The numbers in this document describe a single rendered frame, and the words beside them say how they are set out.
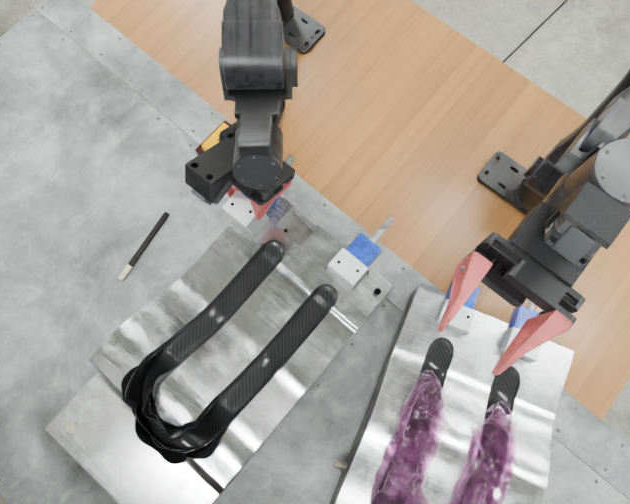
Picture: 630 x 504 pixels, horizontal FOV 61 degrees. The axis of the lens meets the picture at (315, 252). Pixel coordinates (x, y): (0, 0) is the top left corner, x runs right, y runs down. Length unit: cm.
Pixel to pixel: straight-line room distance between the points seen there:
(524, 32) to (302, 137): 140
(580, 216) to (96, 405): 71
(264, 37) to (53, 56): 65
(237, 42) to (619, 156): 39
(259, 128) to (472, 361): 50
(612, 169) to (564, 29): 185
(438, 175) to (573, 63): 133
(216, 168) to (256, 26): 17
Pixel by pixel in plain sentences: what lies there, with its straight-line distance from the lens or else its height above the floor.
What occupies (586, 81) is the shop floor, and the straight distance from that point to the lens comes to 225.
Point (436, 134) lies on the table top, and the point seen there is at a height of 80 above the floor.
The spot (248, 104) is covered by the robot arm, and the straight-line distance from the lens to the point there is 64.
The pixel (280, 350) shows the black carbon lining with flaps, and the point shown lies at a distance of 83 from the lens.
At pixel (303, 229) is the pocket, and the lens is 88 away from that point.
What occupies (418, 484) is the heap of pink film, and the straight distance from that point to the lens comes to 83.
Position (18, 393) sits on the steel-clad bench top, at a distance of 102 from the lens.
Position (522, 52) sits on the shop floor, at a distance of 223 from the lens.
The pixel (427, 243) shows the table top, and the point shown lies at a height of 80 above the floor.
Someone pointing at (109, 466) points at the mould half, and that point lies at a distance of 90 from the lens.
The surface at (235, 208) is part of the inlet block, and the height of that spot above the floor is 95.
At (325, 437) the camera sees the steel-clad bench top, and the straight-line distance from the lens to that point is 91.
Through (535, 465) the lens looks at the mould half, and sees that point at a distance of 88.
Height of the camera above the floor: 170
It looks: 75 degrees down
